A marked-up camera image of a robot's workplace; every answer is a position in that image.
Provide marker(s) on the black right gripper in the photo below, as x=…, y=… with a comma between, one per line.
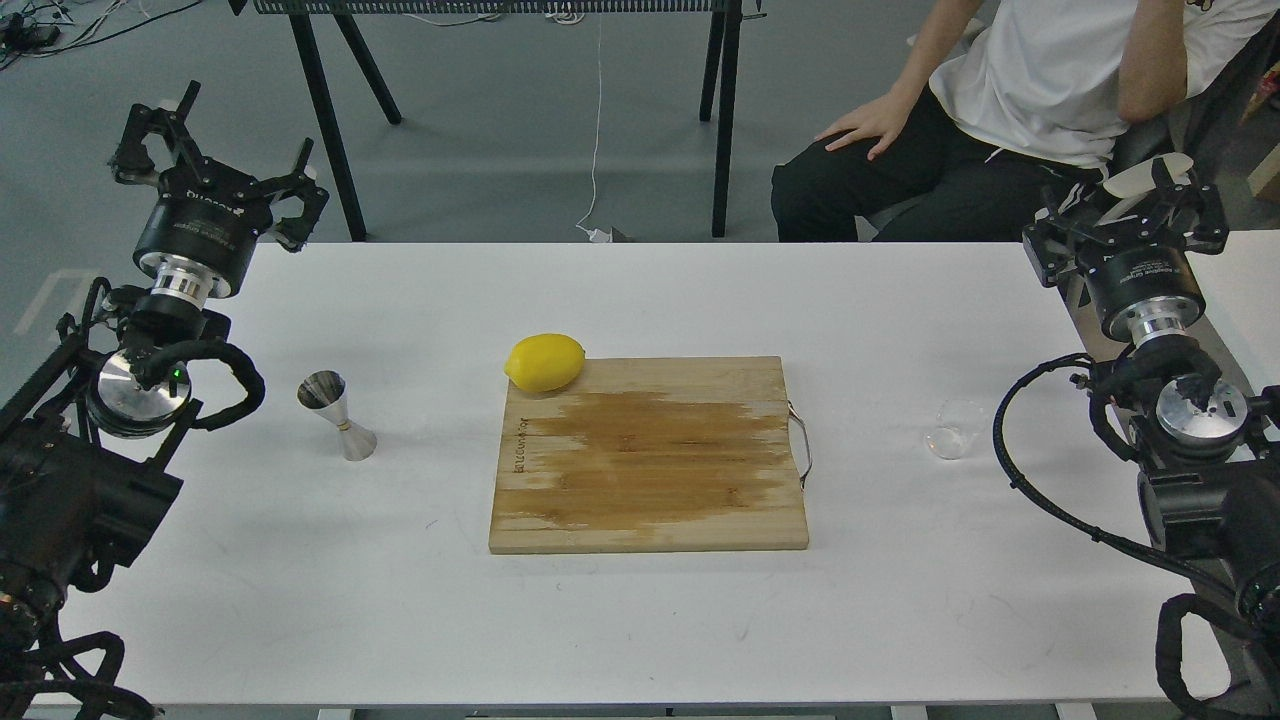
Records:
x=1147, y=291

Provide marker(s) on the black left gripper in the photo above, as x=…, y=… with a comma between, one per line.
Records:
x=195, y=228

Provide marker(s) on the steel jigger measuring cup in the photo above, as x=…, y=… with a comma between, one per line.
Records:
x=325, y=394

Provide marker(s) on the clear glass cup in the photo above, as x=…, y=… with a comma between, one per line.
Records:
x=956, y=428

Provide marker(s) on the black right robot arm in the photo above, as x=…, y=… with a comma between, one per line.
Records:
x=1207, y=472

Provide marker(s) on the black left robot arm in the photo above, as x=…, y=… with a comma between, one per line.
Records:
x=86, y=440

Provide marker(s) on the person's hand on lap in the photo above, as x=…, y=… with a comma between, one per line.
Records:
x=879, y=121

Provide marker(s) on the seated person white shirt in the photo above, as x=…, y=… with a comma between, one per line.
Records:
x=1020, y=110

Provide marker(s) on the yellow lemon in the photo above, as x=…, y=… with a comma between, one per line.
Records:
x=544, y=362

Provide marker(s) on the wooden cutting board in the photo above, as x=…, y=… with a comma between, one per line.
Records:
x=649, y=455

